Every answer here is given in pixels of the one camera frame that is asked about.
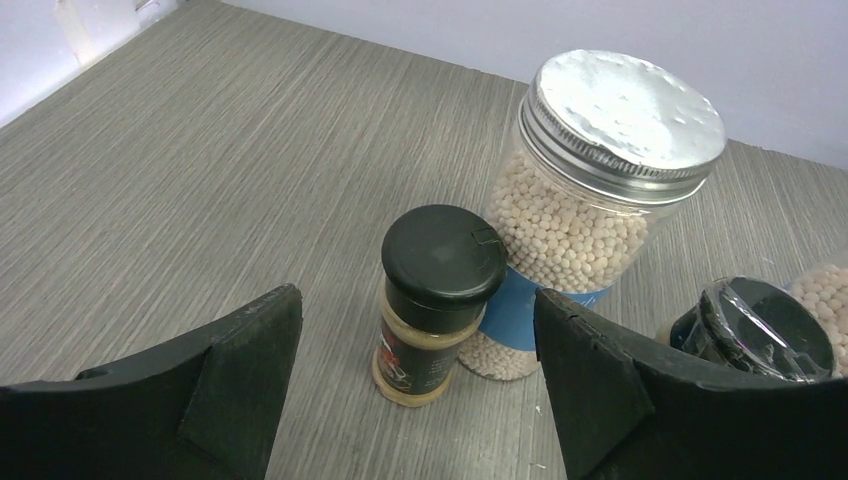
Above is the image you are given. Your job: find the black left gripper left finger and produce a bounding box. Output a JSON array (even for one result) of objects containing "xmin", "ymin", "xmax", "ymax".
[{"xmin": 1, "ymin": 284, "xmax": 302, "ymax": 479}]

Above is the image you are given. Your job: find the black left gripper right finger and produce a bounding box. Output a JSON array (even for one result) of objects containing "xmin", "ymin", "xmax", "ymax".
[{"xmin": 534, "ymin": 289, "xmax": 847, "ymax": 479}]

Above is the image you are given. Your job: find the small taped black cap bottle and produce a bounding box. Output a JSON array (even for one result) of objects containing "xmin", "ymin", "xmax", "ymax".
[{"xmin": 655, "ymin": 276, "xmax": 838, "ymax": 383}]

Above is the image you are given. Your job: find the silver lid blue label jar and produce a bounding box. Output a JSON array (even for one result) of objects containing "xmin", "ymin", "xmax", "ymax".
[{"xmin": 788, "ymin": 262, "xmax": 847, "ymax": 378}]

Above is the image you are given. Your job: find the silver lid peppercorn jar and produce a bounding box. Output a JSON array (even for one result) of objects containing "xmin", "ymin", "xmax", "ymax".
[{"xmin": 459, "ymin": 49, "xmax": 727, "ymax": 381}]

